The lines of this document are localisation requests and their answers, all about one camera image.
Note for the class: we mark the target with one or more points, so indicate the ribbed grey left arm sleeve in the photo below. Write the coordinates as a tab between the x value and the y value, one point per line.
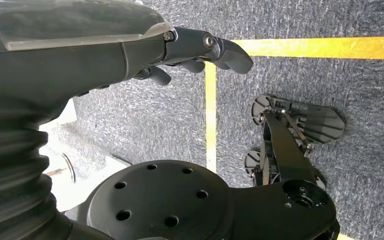
10	179

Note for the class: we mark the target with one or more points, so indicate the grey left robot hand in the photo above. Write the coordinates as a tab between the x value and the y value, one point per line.
62	63

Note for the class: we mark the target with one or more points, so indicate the yellow floor tape strip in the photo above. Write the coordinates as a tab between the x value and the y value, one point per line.
328	48
344	237
211	116

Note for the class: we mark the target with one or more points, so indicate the black robot lower leg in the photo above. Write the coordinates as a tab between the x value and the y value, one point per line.
286	155

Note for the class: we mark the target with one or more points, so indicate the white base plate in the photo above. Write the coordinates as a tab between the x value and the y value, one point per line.
79	188

